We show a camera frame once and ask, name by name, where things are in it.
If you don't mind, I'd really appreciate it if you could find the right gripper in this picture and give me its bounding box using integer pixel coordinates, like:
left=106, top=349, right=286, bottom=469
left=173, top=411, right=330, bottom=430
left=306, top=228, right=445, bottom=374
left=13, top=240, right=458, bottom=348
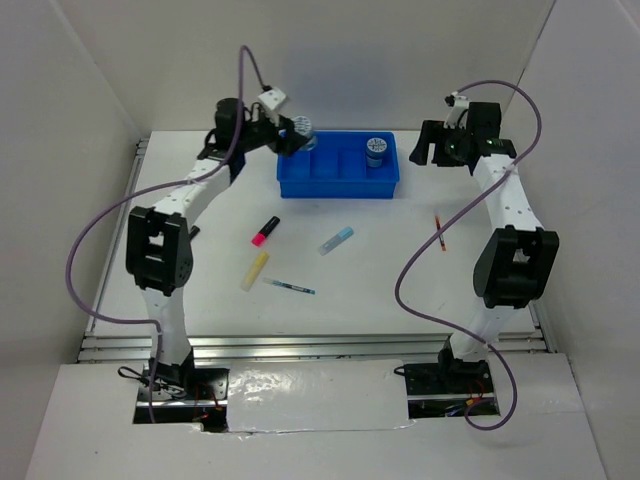
left=409, top=119, right=473, bottom=167

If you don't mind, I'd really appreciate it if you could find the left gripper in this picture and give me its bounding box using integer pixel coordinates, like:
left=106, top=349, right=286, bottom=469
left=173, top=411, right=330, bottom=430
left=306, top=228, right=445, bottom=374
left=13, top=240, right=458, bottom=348
left=237, top=110, right=308, bottom=159

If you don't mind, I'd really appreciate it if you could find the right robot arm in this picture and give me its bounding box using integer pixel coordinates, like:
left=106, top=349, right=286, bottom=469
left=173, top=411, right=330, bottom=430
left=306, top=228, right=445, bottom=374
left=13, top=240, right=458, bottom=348
left=410, top=93, right=559, bottom=392

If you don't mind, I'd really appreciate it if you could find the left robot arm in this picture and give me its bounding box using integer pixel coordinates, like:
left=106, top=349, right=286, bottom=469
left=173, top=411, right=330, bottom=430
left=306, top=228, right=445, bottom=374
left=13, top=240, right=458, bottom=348
left=125, top=88, right=311, bottom=399

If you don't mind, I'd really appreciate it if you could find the blue plastic divided bin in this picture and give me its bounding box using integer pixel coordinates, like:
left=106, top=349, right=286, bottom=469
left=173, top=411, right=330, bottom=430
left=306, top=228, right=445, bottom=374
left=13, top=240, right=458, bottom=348
left=277, top=131, right=400, bottom=199

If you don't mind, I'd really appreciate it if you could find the pink highlighter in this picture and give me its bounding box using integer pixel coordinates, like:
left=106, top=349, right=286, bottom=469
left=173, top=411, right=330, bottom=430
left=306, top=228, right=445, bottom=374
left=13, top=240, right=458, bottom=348
left=251, top=216, right=280, bottom=247

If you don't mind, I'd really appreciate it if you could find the red gel pen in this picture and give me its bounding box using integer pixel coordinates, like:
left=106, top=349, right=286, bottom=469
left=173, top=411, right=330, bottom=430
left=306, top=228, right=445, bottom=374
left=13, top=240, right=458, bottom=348
left=434, top=214, right=447, bottom=252

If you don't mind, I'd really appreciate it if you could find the light blue highlighter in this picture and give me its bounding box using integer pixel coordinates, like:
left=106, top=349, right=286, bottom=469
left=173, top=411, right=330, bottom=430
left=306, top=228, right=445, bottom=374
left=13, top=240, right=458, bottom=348
left=318, top=227, right=354, bottom=256

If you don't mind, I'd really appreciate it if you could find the orange highlighter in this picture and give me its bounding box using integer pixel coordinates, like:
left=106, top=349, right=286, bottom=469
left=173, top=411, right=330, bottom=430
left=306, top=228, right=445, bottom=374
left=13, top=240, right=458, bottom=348
left=189, top=226, right=200, bottom=240

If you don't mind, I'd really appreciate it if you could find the yellow highlighter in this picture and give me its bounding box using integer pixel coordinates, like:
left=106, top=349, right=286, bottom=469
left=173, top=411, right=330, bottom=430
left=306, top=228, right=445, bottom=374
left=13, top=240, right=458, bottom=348
left=240, top=252, right=270, bottom=292

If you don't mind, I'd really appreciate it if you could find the blue gel pen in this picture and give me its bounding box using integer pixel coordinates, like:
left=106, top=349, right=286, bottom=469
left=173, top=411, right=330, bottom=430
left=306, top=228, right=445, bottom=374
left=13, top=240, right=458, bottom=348
left=262, top=277, right=316, bottom=295

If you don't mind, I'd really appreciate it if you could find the white foil sheet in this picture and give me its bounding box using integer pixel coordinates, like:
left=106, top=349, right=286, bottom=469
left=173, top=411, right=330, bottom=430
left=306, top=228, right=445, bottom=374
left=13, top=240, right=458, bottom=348
left=227, top=360, right=411, bottom=433

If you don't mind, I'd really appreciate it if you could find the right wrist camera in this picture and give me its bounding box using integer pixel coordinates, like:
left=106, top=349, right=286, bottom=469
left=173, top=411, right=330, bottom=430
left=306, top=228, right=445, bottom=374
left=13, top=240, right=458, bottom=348
left=444, top=91, right=470, bottom=129

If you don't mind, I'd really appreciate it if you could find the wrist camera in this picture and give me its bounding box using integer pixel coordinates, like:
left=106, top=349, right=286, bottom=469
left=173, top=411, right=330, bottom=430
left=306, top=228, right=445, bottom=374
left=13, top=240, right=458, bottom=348
left=257, top=87, right=288, bottom=126
left=444, top=91, right=470, bottom=129

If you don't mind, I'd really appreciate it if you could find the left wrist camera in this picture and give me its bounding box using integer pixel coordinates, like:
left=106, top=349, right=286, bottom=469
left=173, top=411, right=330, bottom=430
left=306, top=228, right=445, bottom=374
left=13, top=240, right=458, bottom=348
left=257, top=87, right=288, bottom=126

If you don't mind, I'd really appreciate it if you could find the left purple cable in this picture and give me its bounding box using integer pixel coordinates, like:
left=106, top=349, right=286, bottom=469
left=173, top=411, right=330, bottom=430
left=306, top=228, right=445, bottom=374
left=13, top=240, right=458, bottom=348
left=67, top=45, right=269, bottom=424

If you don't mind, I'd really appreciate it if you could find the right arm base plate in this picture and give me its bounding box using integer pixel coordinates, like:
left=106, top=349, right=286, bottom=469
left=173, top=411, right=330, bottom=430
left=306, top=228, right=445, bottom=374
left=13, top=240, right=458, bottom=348
left=393, top=362, right=499, bottom=419

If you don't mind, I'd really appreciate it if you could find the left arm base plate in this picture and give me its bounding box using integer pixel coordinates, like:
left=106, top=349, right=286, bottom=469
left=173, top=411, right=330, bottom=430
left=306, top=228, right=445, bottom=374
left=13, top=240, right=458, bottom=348
left=133, top=368, right=229, bottom=433

